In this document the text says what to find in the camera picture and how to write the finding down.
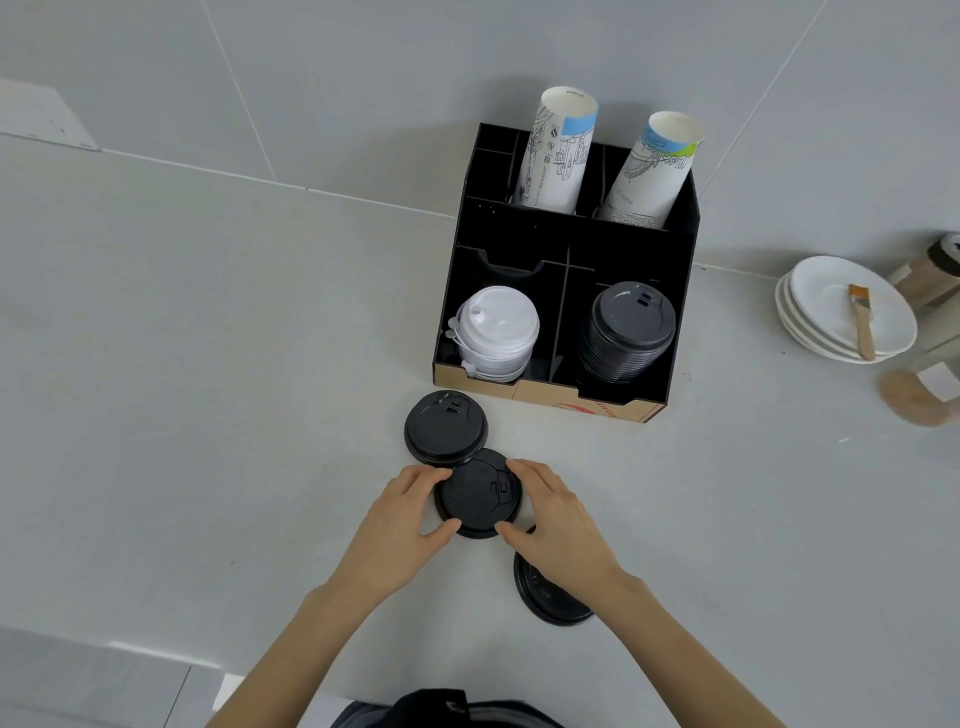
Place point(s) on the person's left hand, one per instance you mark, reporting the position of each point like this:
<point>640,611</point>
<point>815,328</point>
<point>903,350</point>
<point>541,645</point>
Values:
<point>390,536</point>

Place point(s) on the person's right hand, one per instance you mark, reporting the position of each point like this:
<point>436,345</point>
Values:
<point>570,540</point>

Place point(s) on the person's right thumb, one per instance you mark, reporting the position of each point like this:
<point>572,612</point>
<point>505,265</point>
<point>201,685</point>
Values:
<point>516,534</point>

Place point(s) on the person's left thumb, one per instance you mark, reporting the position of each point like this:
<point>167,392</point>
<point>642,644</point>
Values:
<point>442,531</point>

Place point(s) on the black plastic cup lid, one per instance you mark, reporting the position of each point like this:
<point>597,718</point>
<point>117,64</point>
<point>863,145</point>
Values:
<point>477,495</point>
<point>442,427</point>
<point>546,601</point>

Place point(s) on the person's right forearm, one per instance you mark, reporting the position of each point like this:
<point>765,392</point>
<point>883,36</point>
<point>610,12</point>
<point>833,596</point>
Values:
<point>675,660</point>

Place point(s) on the person's left forearm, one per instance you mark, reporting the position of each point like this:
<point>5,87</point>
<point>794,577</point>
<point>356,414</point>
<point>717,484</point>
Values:
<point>300,660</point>

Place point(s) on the person's dark clothing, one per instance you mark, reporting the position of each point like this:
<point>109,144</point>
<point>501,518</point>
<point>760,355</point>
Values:
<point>450,712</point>

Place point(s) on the stack of white lids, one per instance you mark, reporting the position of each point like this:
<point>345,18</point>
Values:
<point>495,326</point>

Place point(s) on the stack of black lids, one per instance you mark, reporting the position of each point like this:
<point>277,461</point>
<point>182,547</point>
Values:
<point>628,330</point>

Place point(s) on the black cardboard organizer box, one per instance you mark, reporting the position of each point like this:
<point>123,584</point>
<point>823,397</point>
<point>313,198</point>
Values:
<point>525,232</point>

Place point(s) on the white ceramic plate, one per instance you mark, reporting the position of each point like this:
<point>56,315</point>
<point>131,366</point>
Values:
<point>825,300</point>
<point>787,311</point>
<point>784,330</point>

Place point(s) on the stack of printed paper cups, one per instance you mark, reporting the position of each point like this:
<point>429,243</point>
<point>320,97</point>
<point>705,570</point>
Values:
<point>649,176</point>
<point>555,157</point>

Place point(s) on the wooden and white stand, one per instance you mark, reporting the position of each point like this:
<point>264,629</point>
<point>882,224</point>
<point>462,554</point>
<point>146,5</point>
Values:
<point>919,397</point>

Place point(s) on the brown bottle with dark cap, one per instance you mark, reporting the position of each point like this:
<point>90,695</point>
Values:
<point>934,274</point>

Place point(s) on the grey flat panel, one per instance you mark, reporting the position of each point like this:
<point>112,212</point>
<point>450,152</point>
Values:
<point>37,116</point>

